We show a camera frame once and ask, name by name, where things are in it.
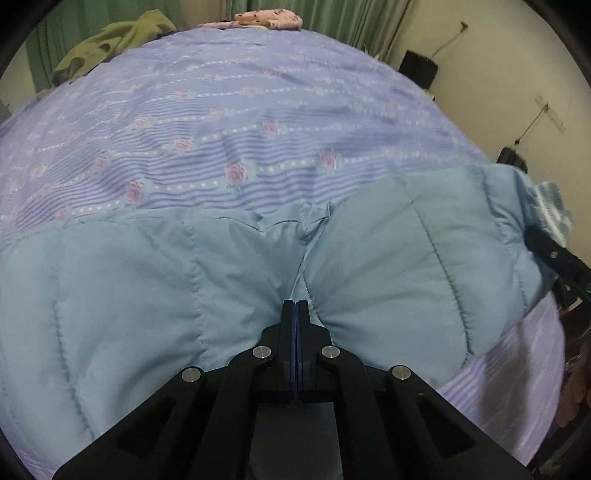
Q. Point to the person's right hand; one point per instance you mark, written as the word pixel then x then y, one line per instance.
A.
pixel 575 387

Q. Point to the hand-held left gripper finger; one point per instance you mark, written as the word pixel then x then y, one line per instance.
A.
pixel 301 337
pixel 290 337

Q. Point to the small black device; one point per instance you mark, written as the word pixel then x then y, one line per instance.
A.
pixel 512 160

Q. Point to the green curtain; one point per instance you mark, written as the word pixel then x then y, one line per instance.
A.
pixel 341 18

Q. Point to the olive green cloth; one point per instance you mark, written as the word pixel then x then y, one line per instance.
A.
pixel 106 44

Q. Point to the purple floral bed sheet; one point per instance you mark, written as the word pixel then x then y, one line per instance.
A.
pixel 231 92

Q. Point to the light blue quilted pants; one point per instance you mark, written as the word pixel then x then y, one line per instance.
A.
pixel 138 286

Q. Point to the black speaker box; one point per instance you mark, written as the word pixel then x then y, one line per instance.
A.
pixel 418 68

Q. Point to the blue white checkered cloth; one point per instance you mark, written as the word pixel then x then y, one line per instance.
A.
pixel 551 210

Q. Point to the pink floral cloth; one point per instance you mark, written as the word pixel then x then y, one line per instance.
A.
pixel 268 18

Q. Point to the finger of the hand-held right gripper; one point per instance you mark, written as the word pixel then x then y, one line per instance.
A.
pixel 556 258

